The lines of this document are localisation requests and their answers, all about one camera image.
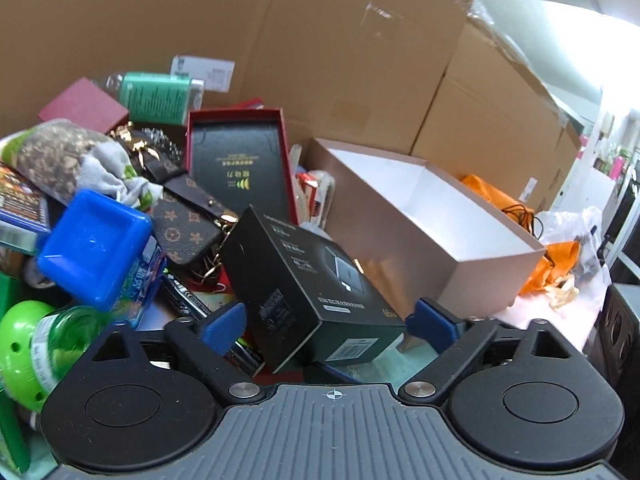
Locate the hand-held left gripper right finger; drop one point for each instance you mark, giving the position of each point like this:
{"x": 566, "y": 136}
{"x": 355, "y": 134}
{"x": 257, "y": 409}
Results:
{"x": 432, "y": 324}

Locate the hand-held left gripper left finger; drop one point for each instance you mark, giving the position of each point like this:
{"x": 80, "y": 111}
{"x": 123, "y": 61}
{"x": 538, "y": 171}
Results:
{"x": 225, "y": 327}

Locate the black cardboard box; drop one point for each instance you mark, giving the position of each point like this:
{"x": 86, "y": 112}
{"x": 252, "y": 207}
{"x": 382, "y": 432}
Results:
{"x": 300, "y": 280}

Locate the flat red box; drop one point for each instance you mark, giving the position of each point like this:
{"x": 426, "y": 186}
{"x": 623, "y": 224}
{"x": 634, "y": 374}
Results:
{"x": 220, "y": 302}

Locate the long black marker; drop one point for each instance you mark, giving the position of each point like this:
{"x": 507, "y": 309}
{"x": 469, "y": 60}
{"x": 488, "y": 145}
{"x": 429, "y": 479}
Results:
{"x": 185, "y": 300}

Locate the rose gold open box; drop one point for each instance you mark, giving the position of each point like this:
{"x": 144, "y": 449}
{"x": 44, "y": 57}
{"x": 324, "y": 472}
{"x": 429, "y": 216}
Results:
{"x": 400, "y": 240}

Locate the blue wipes packet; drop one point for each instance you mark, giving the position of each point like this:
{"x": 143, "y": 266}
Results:
{"x": 140, "y": 280}

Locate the brown patterned wallet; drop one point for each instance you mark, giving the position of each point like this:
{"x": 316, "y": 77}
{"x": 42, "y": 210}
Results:
{"x": 185, "y": 225}

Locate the pink cloth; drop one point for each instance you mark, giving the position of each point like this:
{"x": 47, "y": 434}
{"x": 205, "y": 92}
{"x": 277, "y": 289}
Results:
{"x": 545, "y": 320}

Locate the orange plastic bag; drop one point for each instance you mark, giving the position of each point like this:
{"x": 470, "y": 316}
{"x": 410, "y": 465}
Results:
{"x": 555, "y": 260}

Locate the blue square plastic box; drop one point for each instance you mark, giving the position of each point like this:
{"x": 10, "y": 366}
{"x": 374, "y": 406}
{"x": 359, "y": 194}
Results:
{"x": 95, "y": 245}

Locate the red and white packet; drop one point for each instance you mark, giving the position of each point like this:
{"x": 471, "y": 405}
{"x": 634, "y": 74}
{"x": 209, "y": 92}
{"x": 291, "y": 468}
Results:
{"x": 315, "y": 200}

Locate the green plastic jar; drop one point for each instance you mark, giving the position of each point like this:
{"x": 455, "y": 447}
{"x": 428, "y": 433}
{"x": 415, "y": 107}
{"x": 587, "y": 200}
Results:
{"x": 65, "y": 340}

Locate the red box with black insert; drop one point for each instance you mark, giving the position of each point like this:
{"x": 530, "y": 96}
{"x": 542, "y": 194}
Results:
{"x": 235, "y": 160}

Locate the white plastic bag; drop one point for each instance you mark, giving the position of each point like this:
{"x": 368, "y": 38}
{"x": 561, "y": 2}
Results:
{"x": 570, "y": 225}

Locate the black speaker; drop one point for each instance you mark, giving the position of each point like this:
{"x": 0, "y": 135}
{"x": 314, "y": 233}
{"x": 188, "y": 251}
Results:
{"x": 620, "y": 335}

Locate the grey sock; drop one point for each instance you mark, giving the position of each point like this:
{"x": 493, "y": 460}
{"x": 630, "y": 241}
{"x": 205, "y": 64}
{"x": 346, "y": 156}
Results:
{"x": 112, "y": 170}

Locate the black studded belt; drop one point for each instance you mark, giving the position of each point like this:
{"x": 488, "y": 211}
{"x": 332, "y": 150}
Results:
{"x": 155, "y": 142}

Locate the blue card box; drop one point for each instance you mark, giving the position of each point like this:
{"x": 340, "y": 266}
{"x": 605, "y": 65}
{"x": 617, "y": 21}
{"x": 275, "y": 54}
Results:
{"x": 20, "y": 205}

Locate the plain green box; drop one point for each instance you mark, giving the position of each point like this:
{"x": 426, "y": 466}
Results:
{"x": 11, "y": 440}

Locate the bottle with green label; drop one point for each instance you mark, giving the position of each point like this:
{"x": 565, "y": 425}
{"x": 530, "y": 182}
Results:
{"x": 155, "y": 95}

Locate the bag of dried grains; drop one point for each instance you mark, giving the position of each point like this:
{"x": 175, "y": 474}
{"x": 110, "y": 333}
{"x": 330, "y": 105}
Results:
{"x": 50, "y": 152}

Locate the white shipping label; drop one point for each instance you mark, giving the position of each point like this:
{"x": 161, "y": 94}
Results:
{"x": 205, "y": 71}

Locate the maroon box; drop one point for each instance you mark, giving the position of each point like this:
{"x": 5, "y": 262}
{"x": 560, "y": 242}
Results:
{"x": 82, "y": 105}

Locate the large cardboard box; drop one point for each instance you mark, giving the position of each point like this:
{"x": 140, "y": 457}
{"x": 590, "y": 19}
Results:
{"x": 325, "y": 35}

